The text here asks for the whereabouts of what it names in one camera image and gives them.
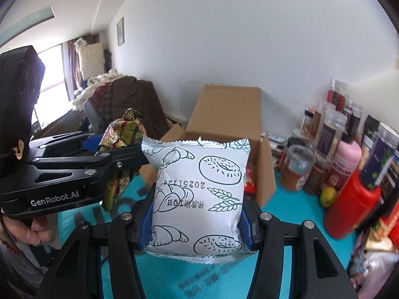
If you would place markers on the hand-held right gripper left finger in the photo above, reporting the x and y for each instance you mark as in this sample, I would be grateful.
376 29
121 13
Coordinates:
146 230

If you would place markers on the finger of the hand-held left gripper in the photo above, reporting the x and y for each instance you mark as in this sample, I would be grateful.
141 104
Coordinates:
124 158
90 141

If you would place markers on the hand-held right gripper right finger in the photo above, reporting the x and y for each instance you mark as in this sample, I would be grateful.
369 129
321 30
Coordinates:
244 230

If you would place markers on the green noodle packet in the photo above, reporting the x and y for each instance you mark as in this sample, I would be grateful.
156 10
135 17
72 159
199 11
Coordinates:
121 134

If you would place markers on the red green snack packet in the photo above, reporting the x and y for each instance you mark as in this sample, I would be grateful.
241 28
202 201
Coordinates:
249 180

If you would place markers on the white printed bread packet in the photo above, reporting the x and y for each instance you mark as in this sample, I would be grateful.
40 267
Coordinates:
193 193

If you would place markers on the cardboard box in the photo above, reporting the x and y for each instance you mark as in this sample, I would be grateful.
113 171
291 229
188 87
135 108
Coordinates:
227 112

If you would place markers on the person's left hand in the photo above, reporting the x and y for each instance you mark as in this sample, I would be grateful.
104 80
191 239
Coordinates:
34 235

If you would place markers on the plaid shirt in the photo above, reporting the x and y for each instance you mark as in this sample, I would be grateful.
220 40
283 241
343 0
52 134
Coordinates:
107 107

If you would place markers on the brown jacket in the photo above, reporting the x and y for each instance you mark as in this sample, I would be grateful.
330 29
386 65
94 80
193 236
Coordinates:
134 106

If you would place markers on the window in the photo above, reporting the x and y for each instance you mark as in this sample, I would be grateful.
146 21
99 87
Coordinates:
53 71

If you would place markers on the pile of clothes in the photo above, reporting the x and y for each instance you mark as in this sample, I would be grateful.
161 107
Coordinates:
99 84

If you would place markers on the curtain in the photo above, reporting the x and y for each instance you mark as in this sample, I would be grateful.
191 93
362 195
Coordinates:
73 65

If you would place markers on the clear jar of red powder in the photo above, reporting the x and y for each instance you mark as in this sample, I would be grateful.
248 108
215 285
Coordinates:
296 169

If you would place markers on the white cushion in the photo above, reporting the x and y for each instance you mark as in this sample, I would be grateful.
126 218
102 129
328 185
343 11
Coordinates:
90 59

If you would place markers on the brown jar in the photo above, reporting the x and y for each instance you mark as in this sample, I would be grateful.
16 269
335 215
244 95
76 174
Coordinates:
314 176

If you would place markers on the yellow green fruit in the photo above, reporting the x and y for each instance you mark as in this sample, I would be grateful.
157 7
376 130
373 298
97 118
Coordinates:
329 196

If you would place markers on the white printed small packet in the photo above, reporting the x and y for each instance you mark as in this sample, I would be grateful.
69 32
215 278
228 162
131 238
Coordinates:
276 143

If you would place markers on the red thermos bottle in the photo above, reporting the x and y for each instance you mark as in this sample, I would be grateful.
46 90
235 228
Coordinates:
352 205

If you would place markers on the pink bottle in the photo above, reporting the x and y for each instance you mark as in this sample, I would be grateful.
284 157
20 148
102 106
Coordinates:
346 158

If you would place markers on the tall clear jar dark label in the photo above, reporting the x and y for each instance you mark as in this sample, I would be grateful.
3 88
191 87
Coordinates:
332 134

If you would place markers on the clear jar tan contents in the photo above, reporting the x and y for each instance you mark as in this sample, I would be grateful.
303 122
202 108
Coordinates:
313 116

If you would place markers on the red yellow snack box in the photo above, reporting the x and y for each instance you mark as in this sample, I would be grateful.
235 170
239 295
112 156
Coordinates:
386 222

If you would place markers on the clear jar purple label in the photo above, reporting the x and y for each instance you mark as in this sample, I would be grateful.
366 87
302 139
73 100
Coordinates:
378 158

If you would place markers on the black pouch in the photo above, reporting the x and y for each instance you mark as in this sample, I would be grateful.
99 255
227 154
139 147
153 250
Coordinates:
371 130

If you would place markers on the clear jar red black label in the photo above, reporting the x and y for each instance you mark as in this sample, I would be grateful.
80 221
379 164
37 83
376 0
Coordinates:
338 93

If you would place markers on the framed wall picture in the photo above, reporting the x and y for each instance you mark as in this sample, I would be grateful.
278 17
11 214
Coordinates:
120 31

